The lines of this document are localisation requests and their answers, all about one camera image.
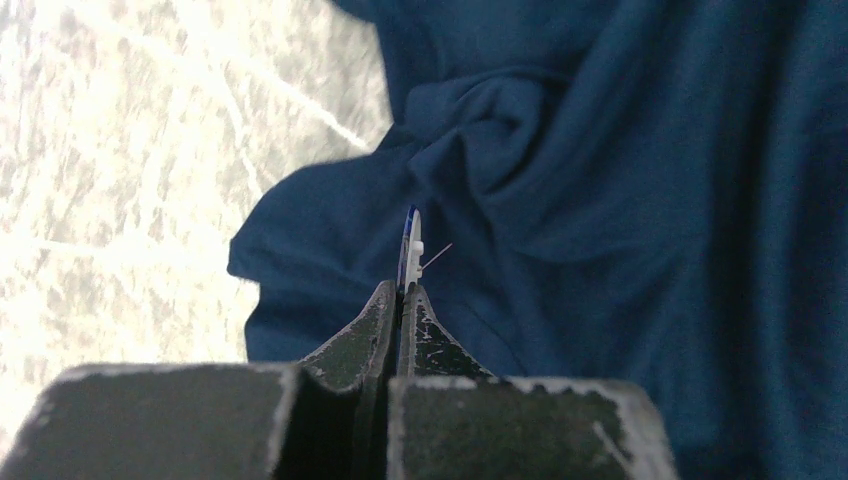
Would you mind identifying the navy blue t-shirt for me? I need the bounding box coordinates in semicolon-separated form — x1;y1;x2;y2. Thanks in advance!
228;1;847;479

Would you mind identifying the round blue brooch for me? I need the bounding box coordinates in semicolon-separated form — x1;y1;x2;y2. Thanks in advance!
396;205;453;295

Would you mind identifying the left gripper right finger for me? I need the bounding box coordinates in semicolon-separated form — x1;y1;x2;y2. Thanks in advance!
387;285;678;479

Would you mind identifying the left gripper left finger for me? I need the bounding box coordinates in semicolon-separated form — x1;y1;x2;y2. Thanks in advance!
1;281;397;479

